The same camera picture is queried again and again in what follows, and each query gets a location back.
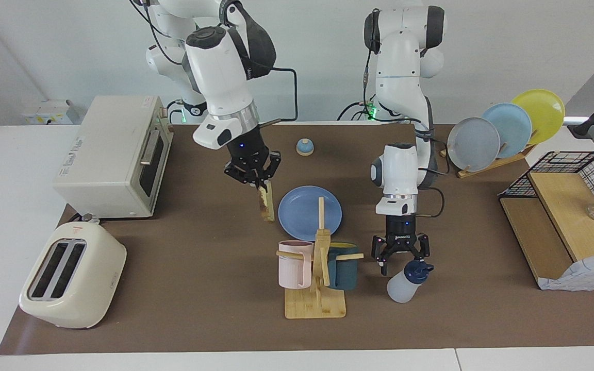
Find blue dinner plate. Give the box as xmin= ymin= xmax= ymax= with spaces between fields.
xmin=278 ymin=186 xmax=343 ymax=242

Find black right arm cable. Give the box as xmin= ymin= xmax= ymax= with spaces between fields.
xmin=250 ymin=67 xmax=299 ymax=128

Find white wall power box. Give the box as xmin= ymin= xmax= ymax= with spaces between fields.
xmin=23 ymin=99 xmax=82 ymax=125

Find dark teal mug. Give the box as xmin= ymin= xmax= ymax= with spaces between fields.
xmin=326 ymin=242 xmax=359 ymax=291

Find white checked cloth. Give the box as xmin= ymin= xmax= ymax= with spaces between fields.
xmin=538 ymin=252 xmax=594 ymax=292

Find grey plate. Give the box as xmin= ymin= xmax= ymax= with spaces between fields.
xmin=447 ymin=117 xmax=501 ymax=172

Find white toaster oven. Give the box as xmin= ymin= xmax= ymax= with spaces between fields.
xmin=53 ymin=95 xmax=174 ymax=220

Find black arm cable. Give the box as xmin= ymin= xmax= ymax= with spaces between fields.
xmin=250 ymin=67 xmax=299 ymax=128
xmin=414 ymin=129 xmax=450 ymax=217

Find wooden shelf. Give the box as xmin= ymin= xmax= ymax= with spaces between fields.
xmin=499 ymin=172 xmax=594 ymax=290

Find wooden mug tree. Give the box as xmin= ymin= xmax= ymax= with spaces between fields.
xmin=276 ymin=197 xmax=365 ymax=319

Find light blue plate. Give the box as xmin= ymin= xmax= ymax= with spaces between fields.
xmin=483 ymin=103 xmax=533 ymax=158

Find squeeze bottle with navy cap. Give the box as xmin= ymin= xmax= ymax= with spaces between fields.
xmin=386 ymin=259 xmax=434 ymax=303

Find toasted bread slice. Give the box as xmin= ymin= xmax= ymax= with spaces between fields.
xmin=256 ymin=180 xmax=276 ymax=223

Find pink ribbed mug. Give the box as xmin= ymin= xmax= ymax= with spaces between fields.
xmin=278 ymin=241 xmax=314 ymax=289

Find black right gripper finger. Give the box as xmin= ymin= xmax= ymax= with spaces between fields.
xmin=224 ymin=161 xmax=262 ymax=191
xmin=258 ymin=151 xmax=282 ymax=190

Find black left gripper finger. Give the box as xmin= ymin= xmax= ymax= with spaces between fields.
xmin=371 ymin=235 xmax=396 ymax=277
xmin=409 ymin=234 xmax=431 ymax=261

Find cream two-slot toaster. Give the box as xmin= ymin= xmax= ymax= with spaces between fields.
xmin=19 ymin=222 xmax=127 ymax=329

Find black wire basket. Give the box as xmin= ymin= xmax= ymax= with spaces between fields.
xmin=500 ymin=151 xmax=594 ymax=243

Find wooden plate rack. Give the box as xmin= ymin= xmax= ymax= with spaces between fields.
xmin=440 ymin=129 xmax=537 ymax=179

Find yellow plate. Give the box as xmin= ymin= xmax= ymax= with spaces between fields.
xmin=511 ymin=89 xmax=566 ymax=146

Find brown table mat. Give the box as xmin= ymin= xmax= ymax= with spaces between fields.
xmin=0 ymin=123 xmax=594 ymax=356

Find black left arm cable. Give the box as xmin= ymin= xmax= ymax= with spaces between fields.
xmin=414 ymin=129 xmax=450 ymax=217

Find black base cables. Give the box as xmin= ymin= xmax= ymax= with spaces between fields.
xmin=336 ymin=99 xmax=380 ymax=122

